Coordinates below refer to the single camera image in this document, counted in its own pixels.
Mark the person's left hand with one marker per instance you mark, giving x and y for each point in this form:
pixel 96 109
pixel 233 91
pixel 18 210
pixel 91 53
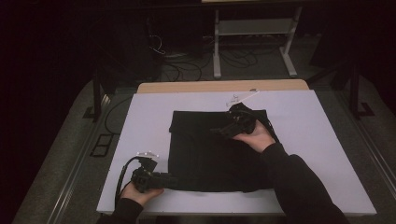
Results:
pixel 140 196

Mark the grey metal stand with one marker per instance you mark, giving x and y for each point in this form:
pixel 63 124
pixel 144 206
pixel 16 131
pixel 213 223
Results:
pixel 255 27

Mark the black metal stand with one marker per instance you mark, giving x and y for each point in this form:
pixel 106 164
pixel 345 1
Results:
pixel 355 90
pixel 97 93

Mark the person's right hand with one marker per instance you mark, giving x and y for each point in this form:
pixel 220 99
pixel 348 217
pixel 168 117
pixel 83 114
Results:
pixel 258 138

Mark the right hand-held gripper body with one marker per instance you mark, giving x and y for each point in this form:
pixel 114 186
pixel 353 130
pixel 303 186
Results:
pixel 241 119

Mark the black tank top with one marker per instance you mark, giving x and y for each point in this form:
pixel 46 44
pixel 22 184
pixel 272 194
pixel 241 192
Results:
pixel 202 155

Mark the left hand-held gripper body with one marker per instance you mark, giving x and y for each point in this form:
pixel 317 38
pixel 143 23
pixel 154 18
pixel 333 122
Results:
pixel 144 179

